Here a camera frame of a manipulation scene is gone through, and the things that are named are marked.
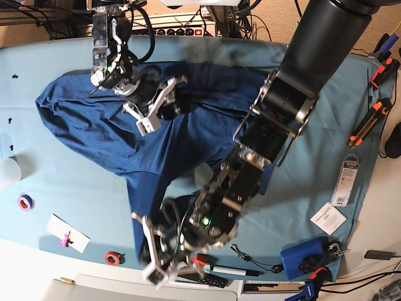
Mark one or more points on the translucent white plastic cup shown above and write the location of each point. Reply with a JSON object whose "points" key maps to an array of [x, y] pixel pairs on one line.
{"points": [[10, 173]]}

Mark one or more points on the red cube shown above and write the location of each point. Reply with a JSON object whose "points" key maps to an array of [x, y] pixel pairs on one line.
{"points": [[200, 259]]}

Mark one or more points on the metal carabiner clip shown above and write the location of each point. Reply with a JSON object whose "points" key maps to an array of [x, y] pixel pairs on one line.
{"points": [[336, 249]]}

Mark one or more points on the brass small pin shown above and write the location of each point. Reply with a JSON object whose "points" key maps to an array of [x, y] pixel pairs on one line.
{"points": [[67, 280]]}

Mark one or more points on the white leaflet card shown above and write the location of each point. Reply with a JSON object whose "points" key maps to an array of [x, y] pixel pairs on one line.
{"points": [[328, 219]]}

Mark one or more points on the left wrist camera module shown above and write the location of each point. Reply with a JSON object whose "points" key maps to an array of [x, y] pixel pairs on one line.
{"points": [[155, 275]]}

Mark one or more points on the white paper card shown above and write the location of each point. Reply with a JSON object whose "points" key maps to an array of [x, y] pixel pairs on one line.
{"points": [[57, 227]]}

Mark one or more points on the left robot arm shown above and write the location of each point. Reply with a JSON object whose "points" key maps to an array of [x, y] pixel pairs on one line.
{"points": [[326, 33]]}

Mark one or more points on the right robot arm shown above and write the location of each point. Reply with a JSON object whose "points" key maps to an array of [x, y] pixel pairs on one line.
{"points": [[114, 67]]}

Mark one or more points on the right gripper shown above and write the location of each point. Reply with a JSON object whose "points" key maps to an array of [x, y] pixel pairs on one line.
{"points": [[160, 99]]}

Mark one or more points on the orange black clamp upper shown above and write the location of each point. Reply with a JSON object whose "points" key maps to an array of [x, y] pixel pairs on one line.
{"points": [[384, 72]]}

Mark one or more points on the purple tape roll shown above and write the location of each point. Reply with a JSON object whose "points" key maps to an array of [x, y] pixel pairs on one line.
{"points": [[25, 202]]}

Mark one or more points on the black small device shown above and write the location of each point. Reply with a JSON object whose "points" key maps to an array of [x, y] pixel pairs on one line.
{"points": [[378, 255]]}

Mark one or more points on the black computer mouse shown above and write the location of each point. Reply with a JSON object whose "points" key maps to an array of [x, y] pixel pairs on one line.
{"points": [[393, 144]]}

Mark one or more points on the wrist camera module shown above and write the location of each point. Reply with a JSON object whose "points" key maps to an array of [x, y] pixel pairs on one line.
{"points": [[148, 124], [155, 275]]}

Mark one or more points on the white power strip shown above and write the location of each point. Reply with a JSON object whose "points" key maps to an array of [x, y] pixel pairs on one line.
{"points": [[198, 23]]}

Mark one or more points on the light blue table cloth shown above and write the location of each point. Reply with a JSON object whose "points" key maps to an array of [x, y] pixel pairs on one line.
{"points": [[95, 201]]}

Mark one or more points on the red tape roll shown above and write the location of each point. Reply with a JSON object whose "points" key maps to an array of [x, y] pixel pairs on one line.
{"points": [[113, 258]]}

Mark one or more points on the blue box with knob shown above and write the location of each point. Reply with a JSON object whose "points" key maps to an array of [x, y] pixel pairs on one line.
{"points": [[304, 258]]}

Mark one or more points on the blue orange clamp lower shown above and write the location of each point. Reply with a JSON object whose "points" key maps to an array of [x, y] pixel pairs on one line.
{"points": [[312, 288]]}

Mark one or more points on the orange black utility knife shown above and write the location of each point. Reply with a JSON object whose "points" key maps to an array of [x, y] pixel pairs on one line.
{"points": [[376, 114]]}

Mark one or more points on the white black marker pen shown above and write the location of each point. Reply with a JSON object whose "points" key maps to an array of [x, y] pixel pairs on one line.
{"points": [[231, 271]]}

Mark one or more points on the blue spring clamp upper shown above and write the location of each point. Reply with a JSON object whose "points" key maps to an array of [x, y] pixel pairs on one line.
{"points": [[383, 45]]}

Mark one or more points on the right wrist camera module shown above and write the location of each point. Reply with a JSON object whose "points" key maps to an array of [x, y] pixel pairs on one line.
{"points": [[148, 124]]}

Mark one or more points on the packaged blade box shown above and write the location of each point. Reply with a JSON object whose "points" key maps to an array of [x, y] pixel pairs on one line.
{"points": [[346, 179]]}

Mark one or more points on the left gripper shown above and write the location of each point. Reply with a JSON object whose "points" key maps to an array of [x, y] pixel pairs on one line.
{"points": [[163, 246]]}

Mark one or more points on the pink small clip toy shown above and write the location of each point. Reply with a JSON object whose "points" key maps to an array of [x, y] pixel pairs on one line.
{"points": [[66, 241]]}

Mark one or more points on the black remote control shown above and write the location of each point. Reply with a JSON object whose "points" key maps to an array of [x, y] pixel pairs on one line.
{"points": [[206, 279]]}

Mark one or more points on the blue t-shirt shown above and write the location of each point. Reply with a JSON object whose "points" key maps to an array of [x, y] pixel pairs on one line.
{"points": [[98, 129]]}

